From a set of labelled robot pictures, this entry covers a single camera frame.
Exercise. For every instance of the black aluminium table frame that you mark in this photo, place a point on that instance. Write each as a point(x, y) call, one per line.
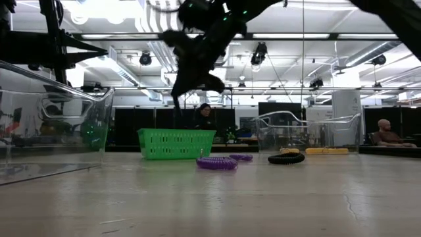
point(388, 150)

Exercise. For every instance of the yellow items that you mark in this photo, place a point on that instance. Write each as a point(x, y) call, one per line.
point(325, 151)

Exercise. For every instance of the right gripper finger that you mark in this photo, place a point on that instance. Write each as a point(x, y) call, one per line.
point(185, 80)
point(215, 84)

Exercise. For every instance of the green plastic basket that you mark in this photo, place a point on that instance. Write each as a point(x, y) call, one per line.
point(174, 145)

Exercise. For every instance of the clear plastic bin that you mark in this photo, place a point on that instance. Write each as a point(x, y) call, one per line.
point(342, 131)
point(65, 138)

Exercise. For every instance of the black ceiling spotlight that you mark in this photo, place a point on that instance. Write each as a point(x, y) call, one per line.
point(379, 60)
point(260, 52)
point(316, 83)
point(145, 59)
point(34, 68)

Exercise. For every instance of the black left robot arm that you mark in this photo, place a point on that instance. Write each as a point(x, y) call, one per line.
point(19, 49)

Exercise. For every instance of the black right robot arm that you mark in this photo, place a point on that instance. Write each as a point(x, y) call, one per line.
point(394, 19)

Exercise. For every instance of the person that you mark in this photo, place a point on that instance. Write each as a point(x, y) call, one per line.
point(385, 135)
point(205, 121)

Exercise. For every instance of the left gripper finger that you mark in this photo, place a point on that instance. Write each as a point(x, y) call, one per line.
point(74, 39)

